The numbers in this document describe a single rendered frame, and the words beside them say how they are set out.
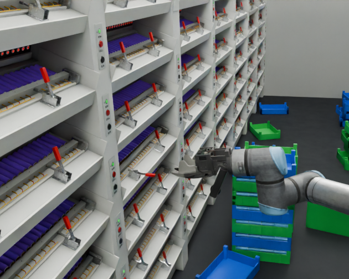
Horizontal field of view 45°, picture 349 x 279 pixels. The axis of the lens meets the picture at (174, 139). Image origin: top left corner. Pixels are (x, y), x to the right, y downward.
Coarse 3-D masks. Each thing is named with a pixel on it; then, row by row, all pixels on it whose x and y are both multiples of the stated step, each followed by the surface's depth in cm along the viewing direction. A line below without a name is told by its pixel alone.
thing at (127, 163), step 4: (156, 128) 187; (160, 128) 188; (152, 132) 182; (160, 132) 188; (148, 136) 178; (152, 136) 179; (148, 140) 175; (152, 140) 180; (140, 144) 170; (144, 144) 170; (148, 144) 176; (140, 148) 167; (144, 148) 171; (136, 152) 163; (140, 152) 167; (144, 152) 168; (132, 156) 160; (136, 156) 163; (140, 156) 164; (128, 160) 156; (132, 160) 159; (124, 164) 152; (128, 164) 155; (120, 168) 149; (124, 168) 152; (120, 172) 148; (120, 176) 147; (124, 176) 149
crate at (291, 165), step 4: (292, 152) 215; (288, 156) 218; (292, 156) 216; (288, 160) 219; (292, 160) 217; (288, 164) 218; (292, 164) 199; (288, 168) 213; (292, 168) 199; (288, 172) 200; (292, 172) 200; (232, 176) 208; (284, 176) 201; (288, 176) 201
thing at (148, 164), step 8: (160, 120) 190; (168, 128) 191; (176, 128) 189; (160, 136) 187; (168, 136) 190; (176, 136) 191; (152, 144) 178; (168, 144) 182; (152, 152) 172; (160, 152) 174; (168, 152) 184; (136, 160) 163; (144, 160) 165; (152, 160) 167; (160, 160) 173; (128, 168) 156; (136, 168) 157; (144, 168) 159; (152, 168) 164; (144, 176) 155; (128, 184) 147; (136, 184) 148; (128, 192) 143; (128, 200) 146
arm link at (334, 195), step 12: (300, 180) 137; (312, 180) 134; (324, 180) 132; (300, 192) 136; (312, 192) 132; (324, 192) 128; (336, 192) 124; (348, 192) 120; (324, 204) 129; (336, 204) 123; (348, 204) 119
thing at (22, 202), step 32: (64, 128) 123; (0, 160) 103; (32, 160) 106; (64, 160) 114; (96, 160) 119; (0, 192) 92; (32, 192) 99; (64, 192) 104; (0, 224) 87; (32, 224) 94; (0, 256) 85
